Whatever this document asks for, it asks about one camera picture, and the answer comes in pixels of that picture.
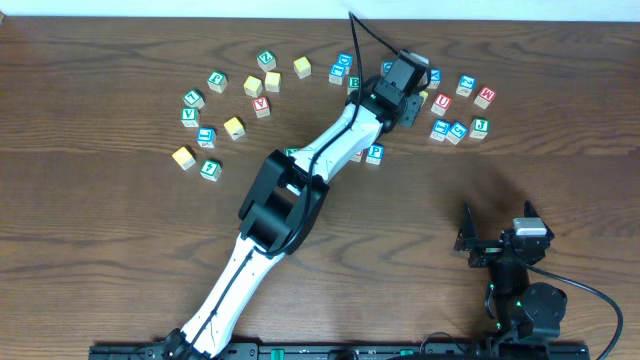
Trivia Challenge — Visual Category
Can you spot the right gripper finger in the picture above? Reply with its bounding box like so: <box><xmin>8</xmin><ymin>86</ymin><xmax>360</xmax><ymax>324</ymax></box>
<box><xmin>524</xmin><ymin>201</ymin><xmax>554</xmax><ymax>239</ymax></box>
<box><xmin>454</xmin><ymin>203</ymin><xmax>478</xmax><ymax>251</ymax></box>

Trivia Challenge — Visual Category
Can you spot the blue P block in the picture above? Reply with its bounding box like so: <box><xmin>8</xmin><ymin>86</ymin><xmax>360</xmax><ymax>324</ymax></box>
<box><xmin>366</xmin><ymin>144</ymin><xmax>385</xmax><ymax>165</ymax></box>

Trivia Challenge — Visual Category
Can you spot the green N block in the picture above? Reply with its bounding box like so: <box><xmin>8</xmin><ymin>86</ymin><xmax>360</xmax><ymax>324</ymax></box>
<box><xmin>284</xmin><ymin>147</ymin><xmax>299</xmax><ymax>156</ymax></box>

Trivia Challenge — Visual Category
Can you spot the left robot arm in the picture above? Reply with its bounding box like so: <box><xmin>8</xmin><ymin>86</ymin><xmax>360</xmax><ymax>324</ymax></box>
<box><xmin>162</xmin><ymin>50</ymin><xmax>430</xmax><ymax>360</ymax></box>

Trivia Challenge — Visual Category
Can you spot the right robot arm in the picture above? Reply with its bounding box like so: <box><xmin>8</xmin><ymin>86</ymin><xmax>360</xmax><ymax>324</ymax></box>
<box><xmin>454</xmin><ymin>201</ymin><xmax>567</xmax><ymax>358</ymax></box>

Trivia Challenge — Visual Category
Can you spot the blue D block right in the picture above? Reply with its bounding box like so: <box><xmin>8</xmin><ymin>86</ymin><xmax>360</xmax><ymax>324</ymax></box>
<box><xmin>380</xmin><ymin>61</ymin><xmax>393</xmax><ymax>76</ymax></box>

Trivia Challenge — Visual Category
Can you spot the blue d block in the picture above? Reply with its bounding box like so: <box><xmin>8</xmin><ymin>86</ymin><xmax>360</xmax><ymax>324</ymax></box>
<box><xmin>380</xmin><ymin>61</ymin><xmax>393</xmax><ymax>76</ymax></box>
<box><xmin>336</xmin><ymin>53</ymin><xmax>353</xmax><ymax>76</ymax></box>

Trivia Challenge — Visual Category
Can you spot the blue X block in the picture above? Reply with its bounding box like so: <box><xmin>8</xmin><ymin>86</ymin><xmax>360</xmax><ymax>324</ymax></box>
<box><xmin>428</xmin><ymin>68</ymin><xmax>441</xmax><ymax>89</ymax></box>

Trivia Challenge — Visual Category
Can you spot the red U block right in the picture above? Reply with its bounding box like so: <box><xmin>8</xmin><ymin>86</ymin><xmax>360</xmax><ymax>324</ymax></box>
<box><xmin>431</xmin><ymin>93</ymin><xmax>452</xmax><ymax>116</ymax></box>

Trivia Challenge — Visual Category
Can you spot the green B block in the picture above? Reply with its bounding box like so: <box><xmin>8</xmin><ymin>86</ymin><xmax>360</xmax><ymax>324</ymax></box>
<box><xmin>347</xmin><ymin>76</ymin><xmax>360</xmax><ymax>95</ymax></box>

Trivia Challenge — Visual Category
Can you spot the blue Z block right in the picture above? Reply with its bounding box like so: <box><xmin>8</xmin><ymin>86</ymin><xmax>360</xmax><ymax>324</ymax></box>
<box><xmin>455</xmin><ymin>74</ymin><xmax>476</xmax><ymax>97</ymax></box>

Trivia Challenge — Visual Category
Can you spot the blue D block upper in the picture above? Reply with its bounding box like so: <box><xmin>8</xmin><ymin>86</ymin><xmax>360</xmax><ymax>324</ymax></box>
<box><xmin>336</xmin><ymin>53</ymin><xmax>353</xmax><ymax>76</ymax></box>

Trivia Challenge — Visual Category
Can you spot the blue T block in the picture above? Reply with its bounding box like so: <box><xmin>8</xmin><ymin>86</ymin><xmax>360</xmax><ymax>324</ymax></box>
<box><xmin>430</xmin><ymin>119</ymin><xmax>451</xmax><ymax>142</ymax></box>

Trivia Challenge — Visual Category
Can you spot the blue block beside B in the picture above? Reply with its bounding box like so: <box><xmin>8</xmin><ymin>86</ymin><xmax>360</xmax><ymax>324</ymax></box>
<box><xmin>328</xmin><ymin>64</ymin><xmax>346</xmax><ymax>85</ymax></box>

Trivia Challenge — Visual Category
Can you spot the blue S block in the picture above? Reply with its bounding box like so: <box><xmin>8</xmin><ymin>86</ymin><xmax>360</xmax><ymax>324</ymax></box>
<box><xmin>445</xmin><ymin>121</ymin><xmax>468</xmax><ymax>145</ymax></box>

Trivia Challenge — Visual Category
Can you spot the red M block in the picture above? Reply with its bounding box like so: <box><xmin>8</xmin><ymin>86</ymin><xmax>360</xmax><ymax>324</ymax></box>
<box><xmin>474</xmin><ymin>86</ymin><xmax>496</xmax><ymax>109</ymax></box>

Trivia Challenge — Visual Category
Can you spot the green J block right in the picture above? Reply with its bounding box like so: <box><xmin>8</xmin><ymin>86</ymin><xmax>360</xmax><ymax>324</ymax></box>
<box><xmin>469</xmin><ymin>118</ymin><xmax>490</xmax><ymax>140</ymax></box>

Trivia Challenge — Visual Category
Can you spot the green j block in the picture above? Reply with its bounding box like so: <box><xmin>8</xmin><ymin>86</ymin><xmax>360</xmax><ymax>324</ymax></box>
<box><xmin>207</xmin><ymin>71</ymin><xmax>228</xmax><ymax>93</ymax></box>
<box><xmin>469</xmin><ymin>118</ymin><xmax>490</xmax><ymax>140</ymax></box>

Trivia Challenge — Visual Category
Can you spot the yellow block top centre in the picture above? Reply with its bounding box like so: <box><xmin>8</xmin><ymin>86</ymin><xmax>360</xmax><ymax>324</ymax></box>
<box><xmin>294</xmin><ymin>56</ymin><xmax>312</xmax><ymax>79</ymax></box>

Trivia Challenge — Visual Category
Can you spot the yellow block beside Z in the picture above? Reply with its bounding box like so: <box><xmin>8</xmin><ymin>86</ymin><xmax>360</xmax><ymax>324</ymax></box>
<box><xmin>264</xmin><ymin>72</ymin><xmax>281</xmax><ymax>93</ymax></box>

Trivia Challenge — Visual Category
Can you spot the green Z block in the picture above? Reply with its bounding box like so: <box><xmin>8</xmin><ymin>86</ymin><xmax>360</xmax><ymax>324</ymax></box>
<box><xmin>257</xmin><ymin>50</ymin><xmax>277</xmax><ymax>72</ymax></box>

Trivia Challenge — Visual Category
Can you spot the red A block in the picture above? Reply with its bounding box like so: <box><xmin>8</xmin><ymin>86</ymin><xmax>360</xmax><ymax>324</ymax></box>
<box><xmin>252</xmin><ymin>96</ymin><xmax>271</xmax><ymax>118</ymax></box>

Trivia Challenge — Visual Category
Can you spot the yellow block left of centre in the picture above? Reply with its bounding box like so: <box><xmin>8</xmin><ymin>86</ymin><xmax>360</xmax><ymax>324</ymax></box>
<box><xmin>243</xmin><ymin>76</ymin><xmax>263</xmax><ymax>98</ymax></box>

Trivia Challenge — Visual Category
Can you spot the yellow block near P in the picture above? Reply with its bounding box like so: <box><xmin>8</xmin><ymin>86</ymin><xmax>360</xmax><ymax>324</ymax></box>
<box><xmin>224</xmin><ymin>117</ymin><xmax>246</xmax><ymax>141</ymax></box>

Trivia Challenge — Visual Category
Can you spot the green J block left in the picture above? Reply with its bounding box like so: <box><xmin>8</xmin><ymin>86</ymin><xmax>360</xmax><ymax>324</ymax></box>
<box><xmin>207</xmin><ymin>71</ymin><xmax>228</xmax><ymax>93</ymax></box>

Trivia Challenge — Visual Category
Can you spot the green L block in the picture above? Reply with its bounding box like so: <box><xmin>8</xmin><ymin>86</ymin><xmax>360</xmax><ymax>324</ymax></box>
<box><xmin>182</xmin><ymin>89</ymin><xmax>205</xmax><ymax>109</ymax></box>

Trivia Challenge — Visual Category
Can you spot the green 4 block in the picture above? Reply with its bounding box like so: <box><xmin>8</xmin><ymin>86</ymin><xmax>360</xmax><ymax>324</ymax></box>
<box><xmin>200</xmin><ymin>159</ymin><xmax>222</xmax><ymax>182</ymax></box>

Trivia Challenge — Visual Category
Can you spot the green V block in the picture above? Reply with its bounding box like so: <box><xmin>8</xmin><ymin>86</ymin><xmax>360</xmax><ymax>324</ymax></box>
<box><xmin>181</xmin><ymin>107</ymin><xmax>200</xmax><ymax>128</ymax></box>

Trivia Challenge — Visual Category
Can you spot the yellow block far left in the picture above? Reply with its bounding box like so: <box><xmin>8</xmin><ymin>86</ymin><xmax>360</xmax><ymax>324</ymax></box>
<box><xmin>172</xmin><ymin>146</ymin><xmax>196</xmax><ymax>170</ymax></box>

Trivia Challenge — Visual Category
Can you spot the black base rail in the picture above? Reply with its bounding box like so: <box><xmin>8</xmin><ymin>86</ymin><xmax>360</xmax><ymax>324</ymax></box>
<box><xmin>88</xmin><ymin>342</ymin><xmax>590</xmax><ymax>360</ymax></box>

